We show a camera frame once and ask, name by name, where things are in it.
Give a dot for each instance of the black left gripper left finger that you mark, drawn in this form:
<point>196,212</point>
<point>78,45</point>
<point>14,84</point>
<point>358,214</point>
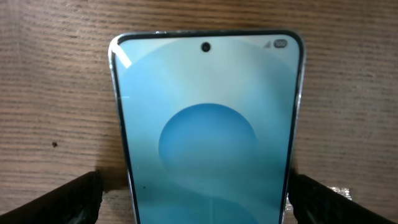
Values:
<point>77,201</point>

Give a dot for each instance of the blue Samsung Galaxy phone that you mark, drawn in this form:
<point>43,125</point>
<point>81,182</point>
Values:
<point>208,120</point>

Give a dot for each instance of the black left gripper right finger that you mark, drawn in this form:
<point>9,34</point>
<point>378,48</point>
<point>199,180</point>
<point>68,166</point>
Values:
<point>314,203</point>

